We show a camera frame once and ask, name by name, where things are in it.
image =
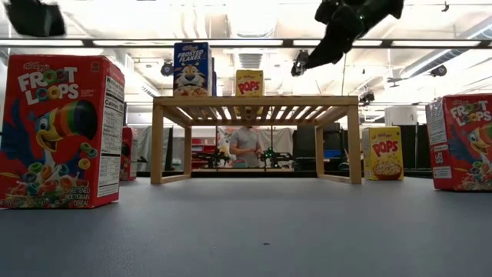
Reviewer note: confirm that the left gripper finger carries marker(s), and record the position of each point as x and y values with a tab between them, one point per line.
36	19

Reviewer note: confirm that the yellow Corn Pops cereal box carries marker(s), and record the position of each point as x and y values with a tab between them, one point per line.
250	86
382	154

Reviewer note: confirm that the red Froot Loops cereal box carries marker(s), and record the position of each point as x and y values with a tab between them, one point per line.
57	134
128	154
465	146

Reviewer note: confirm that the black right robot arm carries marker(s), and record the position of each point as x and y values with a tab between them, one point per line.
344	31

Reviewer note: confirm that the black background robot arm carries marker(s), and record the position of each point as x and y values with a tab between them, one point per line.
215	157
274	157

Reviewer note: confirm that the light wooden slatted shelf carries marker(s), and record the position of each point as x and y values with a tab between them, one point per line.
253	101

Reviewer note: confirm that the black ceiling device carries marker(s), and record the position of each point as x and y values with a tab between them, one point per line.
367	98

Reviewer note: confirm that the black cabinet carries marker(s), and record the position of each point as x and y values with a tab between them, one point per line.
307	146

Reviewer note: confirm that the person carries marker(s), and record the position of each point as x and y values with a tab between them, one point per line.
246	146

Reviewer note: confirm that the white cylindrical appliance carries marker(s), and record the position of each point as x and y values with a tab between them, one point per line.
401	115

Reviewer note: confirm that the red storage shelves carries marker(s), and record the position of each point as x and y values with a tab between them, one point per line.
203	154

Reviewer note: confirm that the black partition panels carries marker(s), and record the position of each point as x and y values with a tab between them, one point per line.
417	146

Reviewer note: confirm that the grey cover cloth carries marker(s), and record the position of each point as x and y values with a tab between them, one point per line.
144	146

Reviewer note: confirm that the black ceiling dome camera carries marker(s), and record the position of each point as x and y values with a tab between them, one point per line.
167	69
438	71

